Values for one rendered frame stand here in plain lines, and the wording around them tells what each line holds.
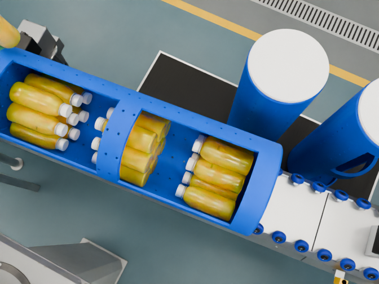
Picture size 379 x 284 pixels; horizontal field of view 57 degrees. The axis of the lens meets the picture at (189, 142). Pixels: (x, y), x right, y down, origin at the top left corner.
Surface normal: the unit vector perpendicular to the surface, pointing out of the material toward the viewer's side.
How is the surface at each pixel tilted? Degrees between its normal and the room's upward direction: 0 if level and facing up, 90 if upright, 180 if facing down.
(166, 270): 0
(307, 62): 0
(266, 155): 27
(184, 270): 0
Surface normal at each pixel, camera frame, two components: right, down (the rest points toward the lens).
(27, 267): -0.04, -0.18
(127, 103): 0.16, -0.65
